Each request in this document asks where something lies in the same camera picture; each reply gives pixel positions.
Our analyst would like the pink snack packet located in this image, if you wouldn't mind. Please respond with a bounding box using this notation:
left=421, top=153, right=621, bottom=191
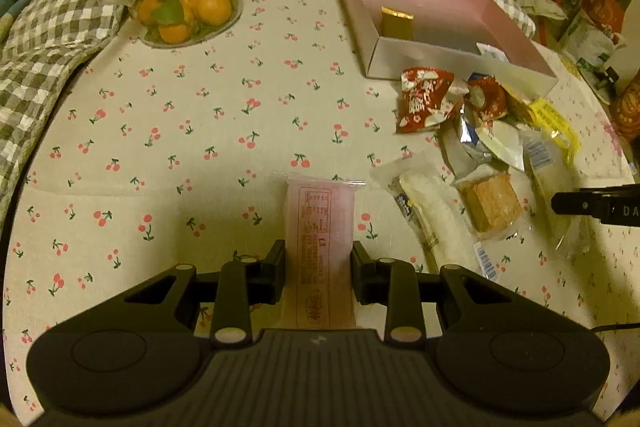
left=279, top=174, right=364, bottom=329

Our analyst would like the clear white roll packet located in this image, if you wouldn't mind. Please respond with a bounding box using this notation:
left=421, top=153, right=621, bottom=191
left=521, top=128, right=589, bottom=260

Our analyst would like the clear white rice cracker packet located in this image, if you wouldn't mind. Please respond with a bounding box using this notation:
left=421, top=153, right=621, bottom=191
left=372, top=153, right=499, bottom=282

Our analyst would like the yellow snack packet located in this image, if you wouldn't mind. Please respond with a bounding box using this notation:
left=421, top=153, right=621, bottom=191
left=528, top=98, right=580, bottom=167

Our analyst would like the brown cracker packet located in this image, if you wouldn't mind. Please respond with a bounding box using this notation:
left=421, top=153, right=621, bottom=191
left=459, top=172, right=523, bottom=233

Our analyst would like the silver blue foil packet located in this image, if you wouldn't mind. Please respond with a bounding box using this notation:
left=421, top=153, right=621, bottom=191
left=439, top=104, right=491, bottom=179

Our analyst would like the red white candy packet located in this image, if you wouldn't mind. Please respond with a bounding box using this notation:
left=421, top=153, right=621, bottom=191
left=396, top=67, right=469, bottom=133

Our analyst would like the gold snack bar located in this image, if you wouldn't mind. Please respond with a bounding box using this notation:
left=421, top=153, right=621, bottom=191
left=381, top=6, right=414, bottom=41

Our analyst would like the white cream snack packet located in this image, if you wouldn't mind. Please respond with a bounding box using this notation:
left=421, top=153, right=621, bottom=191
left=475, top=120, right=525, bottom=171

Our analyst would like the orange printed bag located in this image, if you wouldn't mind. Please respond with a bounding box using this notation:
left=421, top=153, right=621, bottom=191
left=611, top=76, right=640, bottom=142

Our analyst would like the cherry print tablecloth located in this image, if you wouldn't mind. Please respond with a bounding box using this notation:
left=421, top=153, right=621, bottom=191
left=0, top=0, right=640, bottom=427

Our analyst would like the white red shopping bag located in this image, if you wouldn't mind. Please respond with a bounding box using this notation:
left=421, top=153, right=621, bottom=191
left=561, top=0, right=625, bottom=72

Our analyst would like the pink silver cardboard box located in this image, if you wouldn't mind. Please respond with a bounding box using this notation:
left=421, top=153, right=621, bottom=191
left=341, top=0, right=558, bottom=100

